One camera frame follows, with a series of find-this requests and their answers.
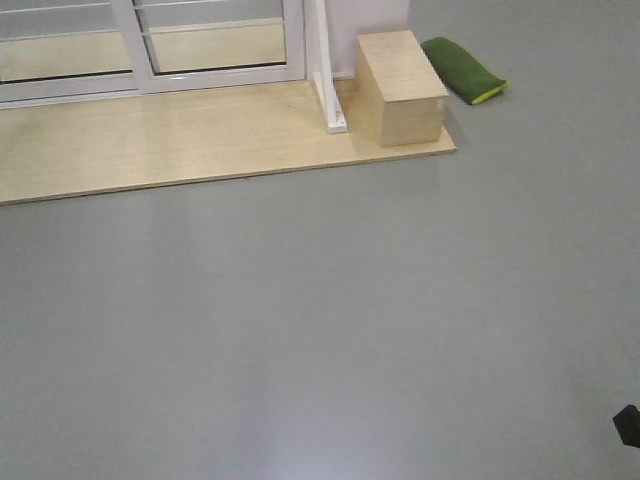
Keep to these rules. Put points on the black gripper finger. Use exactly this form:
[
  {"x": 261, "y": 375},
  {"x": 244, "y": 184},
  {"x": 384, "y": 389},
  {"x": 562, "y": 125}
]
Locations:
[{"x": 627, "y": 423}]

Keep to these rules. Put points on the plywood box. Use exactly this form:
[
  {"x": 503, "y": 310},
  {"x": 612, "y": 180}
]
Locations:
[{"x": 401, "y": 98}]

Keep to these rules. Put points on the light plywood base platform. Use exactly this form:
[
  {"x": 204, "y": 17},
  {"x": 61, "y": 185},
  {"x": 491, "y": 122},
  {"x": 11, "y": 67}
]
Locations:
[{"x": 92, "y": 147}]

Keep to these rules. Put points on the white wooden support brace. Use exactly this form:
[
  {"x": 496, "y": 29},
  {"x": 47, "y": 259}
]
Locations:
[{"x": 319, "y": 66}]

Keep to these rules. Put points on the white framed sliding glass door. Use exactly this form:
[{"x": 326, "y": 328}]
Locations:
[{"x": 188, "y": 45}]

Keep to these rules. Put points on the fixed white framed glass panel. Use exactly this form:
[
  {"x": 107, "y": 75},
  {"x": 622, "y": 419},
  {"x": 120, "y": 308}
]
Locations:
[{"x": 59, "y": 49}]

